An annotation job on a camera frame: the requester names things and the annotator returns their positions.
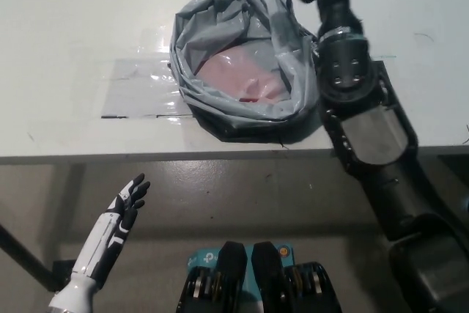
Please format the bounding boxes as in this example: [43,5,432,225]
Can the left black robot torso block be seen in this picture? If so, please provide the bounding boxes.
[177,241,251,313]

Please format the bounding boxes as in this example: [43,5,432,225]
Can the pink plastic sheet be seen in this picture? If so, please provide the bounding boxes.
[193,48,290,103]

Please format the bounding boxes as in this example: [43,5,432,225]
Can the black robot torso block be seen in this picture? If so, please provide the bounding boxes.
[177,241,251,313]
[252,241,344,313]

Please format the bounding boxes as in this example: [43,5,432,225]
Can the black table leg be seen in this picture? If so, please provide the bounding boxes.
[0,221,58,290]

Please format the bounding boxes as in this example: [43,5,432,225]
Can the grey sheet under clear tape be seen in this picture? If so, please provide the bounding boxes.
[100,30,193,119]

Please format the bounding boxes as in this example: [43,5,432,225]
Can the grey plastic bag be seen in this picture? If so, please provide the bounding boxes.
[169,0,324,144]

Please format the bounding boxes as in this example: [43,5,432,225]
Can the right black robot torso block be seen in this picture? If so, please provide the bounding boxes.
[252,241,344,313]

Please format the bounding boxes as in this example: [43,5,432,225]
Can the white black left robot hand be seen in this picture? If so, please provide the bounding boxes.
[47,172,152,313]

